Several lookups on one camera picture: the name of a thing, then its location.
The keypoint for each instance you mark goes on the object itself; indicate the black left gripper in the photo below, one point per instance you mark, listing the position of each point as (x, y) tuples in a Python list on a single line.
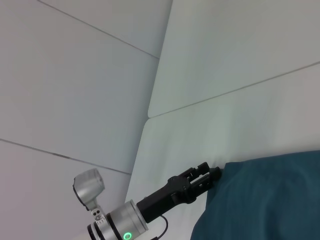
[(165, 197)]

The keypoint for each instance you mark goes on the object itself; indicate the teal t-shirt with FREE print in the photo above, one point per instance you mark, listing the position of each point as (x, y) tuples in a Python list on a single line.
[(262, 200)]

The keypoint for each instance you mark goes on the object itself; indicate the left wrist camera housing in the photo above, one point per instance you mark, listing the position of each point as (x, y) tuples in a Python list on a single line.
[(88, 187)]

